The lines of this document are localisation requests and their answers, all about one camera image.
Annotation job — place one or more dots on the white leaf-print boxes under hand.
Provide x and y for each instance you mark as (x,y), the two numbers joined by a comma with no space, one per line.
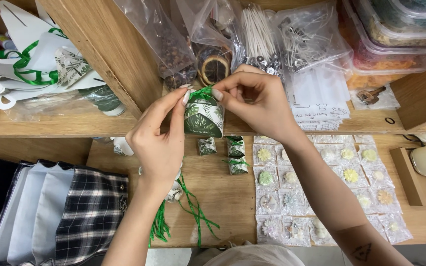
(175,193)

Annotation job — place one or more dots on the small leaf-print gift box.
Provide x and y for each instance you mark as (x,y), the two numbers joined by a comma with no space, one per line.
(207,146)
(238,166)
(236,147)

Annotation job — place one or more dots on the clear container with orange filling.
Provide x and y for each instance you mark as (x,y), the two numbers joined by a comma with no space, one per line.
(386,66)

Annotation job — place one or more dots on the group of packed wax flowers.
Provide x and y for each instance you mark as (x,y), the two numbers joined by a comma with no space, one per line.
(331,188)

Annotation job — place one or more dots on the person's beige top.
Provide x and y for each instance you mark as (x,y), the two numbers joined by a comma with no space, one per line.
(250,256)

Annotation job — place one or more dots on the wooden tray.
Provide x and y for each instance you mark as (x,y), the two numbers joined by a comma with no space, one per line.
(407,177)

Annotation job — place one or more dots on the black white plaid bag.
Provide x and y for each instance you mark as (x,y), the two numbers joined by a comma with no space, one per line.
(83,218)

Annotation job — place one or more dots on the person's right hand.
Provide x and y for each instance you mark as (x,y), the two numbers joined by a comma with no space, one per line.
(264,107)

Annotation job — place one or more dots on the keys in clear bag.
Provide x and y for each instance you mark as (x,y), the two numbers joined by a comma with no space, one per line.
(372,95)

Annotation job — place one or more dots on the clear container with beige filling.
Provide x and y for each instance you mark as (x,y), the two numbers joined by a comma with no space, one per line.
(394,37)

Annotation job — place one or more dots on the bag of metal-tabbed wicks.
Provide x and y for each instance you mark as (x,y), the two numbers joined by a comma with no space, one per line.
(309,40)

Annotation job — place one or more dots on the bagged green leaf-print boxes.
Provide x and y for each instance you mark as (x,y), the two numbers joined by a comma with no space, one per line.
(104,99)

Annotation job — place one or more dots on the bundle of loose green ribbons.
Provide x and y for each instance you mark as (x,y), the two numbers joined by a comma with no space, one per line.
(194,210)

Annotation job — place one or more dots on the bag of dried orange slices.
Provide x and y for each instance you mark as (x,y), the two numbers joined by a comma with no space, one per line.
(213,66)

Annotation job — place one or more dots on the stack of printed clear bags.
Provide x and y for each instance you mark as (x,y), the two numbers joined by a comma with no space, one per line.
(320,107)

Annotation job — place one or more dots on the green ribbon bow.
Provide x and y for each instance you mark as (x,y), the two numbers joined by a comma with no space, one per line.
(201,93)

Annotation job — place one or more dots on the person's left hand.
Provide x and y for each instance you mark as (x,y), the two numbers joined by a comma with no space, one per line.
(157,147)

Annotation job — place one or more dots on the clear container with green filling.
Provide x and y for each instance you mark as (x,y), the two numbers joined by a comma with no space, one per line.
(412,11)

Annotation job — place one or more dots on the bag of white candle wicks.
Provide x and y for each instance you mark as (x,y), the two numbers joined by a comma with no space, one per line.
(259,37)

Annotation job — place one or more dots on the wooden divider panel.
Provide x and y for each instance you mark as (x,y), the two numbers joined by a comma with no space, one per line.
(113,48)

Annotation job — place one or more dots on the wooden shelf board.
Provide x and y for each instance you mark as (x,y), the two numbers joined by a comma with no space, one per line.
(68,127)

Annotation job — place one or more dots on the white leaf-print box half hidden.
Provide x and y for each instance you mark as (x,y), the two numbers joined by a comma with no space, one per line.
(122,147)

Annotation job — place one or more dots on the bag of dried botanicals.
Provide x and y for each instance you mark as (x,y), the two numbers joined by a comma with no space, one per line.
(168,51)

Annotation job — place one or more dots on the large leaf-print gift box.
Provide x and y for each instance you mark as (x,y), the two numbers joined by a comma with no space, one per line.
(202,118)

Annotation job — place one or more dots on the pile of flat white boxes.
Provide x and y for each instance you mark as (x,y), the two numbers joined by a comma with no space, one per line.
(31,55)

